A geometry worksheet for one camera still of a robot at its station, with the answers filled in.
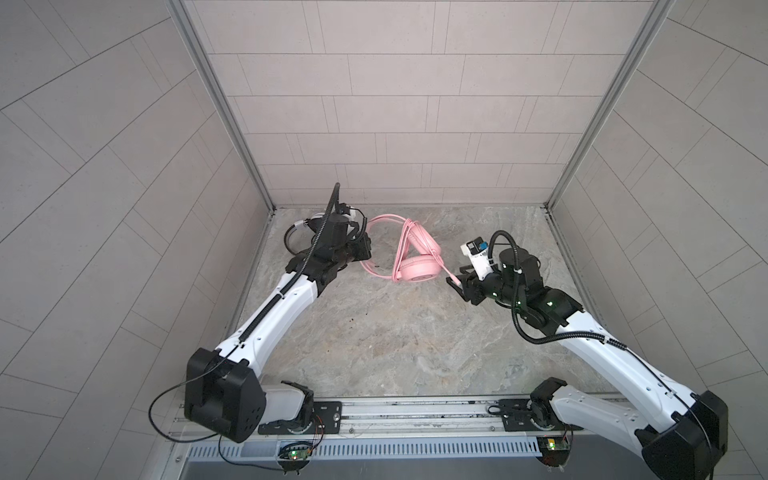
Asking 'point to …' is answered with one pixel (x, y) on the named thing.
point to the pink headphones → (418, 256)
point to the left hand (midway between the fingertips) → (378, 235)
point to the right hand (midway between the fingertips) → (452, 276)
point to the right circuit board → (554, 450)
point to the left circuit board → (295, 454)
